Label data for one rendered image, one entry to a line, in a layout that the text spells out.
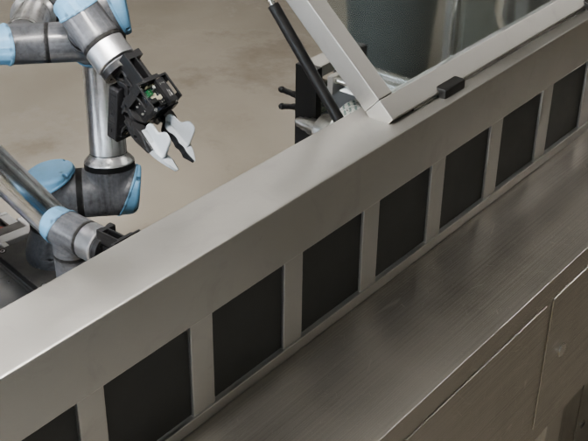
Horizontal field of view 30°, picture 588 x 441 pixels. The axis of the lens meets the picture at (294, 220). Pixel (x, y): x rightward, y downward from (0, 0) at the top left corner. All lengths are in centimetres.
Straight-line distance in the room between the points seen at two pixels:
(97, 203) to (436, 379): 140
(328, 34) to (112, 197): 125
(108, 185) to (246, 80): 309
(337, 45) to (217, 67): 435
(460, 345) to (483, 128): 34
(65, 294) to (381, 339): 44
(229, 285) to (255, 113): 408
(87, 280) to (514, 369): 63
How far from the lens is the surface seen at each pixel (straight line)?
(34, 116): 529
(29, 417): 101
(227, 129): 506
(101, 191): 254
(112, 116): 199
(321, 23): 137
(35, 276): 261
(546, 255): 153
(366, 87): 136
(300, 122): 207
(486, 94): 151
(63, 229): 216
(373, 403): 125
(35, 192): 227
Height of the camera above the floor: 225
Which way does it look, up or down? 31 degrees down
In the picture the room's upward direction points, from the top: 1 degrees clockwise
